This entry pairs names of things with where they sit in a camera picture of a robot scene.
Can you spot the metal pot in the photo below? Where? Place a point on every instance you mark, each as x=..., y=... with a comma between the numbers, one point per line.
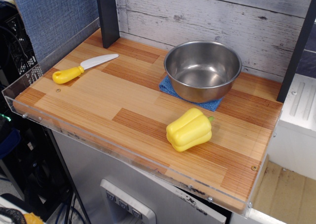
x=202, y=71

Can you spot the blue folded cloth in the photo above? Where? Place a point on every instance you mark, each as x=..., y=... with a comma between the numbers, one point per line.
x=166, y=87

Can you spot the clear acrylic table guard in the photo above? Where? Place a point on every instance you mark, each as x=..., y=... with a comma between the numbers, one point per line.
x=118, y=106

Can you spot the yellow toy bell pepper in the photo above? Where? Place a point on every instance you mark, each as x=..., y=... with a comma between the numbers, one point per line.
x=191, y=129

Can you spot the white plastic unit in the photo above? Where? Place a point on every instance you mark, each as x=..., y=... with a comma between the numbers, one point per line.
x=293, y=143

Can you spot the black plastic crate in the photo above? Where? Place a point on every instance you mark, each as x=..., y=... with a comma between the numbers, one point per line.
x=16, y=50

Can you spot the silver cabinet with dispenser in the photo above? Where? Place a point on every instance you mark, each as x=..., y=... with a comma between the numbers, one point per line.
x=113, y=190

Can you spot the yellow object bottom left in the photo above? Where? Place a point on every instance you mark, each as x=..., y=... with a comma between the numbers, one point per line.
x=31, y=218

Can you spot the left black vertical post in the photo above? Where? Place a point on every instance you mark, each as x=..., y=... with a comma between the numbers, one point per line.
x=109, y=23

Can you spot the black vertical post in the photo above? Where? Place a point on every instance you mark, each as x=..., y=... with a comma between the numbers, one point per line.
x=109, y=23
x=298, y=51

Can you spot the right black vertical post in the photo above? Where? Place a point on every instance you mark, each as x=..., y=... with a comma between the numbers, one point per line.
x=298, y=51

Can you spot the yellow handled toy knife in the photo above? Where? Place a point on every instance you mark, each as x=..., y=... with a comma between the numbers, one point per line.
x=64, y=76

